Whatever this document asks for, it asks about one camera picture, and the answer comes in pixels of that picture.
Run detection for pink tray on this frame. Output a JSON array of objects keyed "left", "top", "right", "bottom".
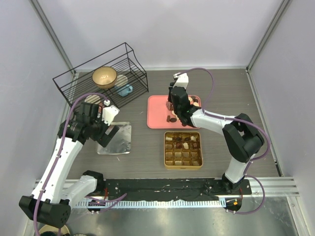
[{"left": 147, "top": 95, "right": 196, "bottom": 129}]

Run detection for gold chocolate box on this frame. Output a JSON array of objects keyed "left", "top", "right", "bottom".
[{"left": 163, "top": 131, "right": 203, "bottom": 170}]

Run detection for metal tongs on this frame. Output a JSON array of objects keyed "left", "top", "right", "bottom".
[{"left": 166, "top": 101, "right": 172, "bottom": 111}]

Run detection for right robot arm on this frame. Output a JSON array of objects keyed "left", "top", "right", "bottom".
[{"left": 168, "top": 86, "right": 265, "bottom": 194}]

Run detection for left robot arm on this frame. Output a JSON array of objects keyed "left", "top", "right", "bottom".
[{"left": 19, "top": 102, "right": 119, "bottom": 228}]

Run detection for silver box lid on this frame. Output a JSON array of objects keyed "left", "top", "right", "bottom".
[{"left": 96, "top": 122, "right": 132, "bottom": 155}]

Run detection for pink cup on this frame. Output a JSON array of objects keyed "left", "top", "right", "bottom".
[{"left": 84, "top": 94, "right": 101, "bottom": 104}]

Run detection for blue cup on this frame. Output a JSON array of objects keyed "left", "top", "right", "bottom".
[{"left": 116, "top": 84, "right": 133, "bottom": 97}]

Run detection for gold bowl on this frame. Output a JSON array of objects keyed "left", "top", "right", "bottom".
[{"left": 92, "top": 66, "right": 117, "bottom": 89}]

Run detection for round object bottom left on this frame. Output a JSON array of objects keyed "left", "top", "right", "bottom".
[{"left": 39, "top": 225, "right": 70, "bottom": 236}]

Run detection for black wire rack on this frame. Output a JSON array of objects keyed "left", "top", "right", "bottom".
[{"left": 53, "top": 42, "right": 149, "bottom": 108}]

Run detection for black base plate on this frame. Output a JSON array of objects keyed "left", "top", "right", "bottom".
[{"left": 76, "top": 177, "right": 253, "bottom": 201}]

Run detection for white cable duct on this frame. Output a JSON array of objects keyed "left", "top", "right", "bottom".
[{"left": 74, "top": 198, "right": 226, "bottom": 210}]

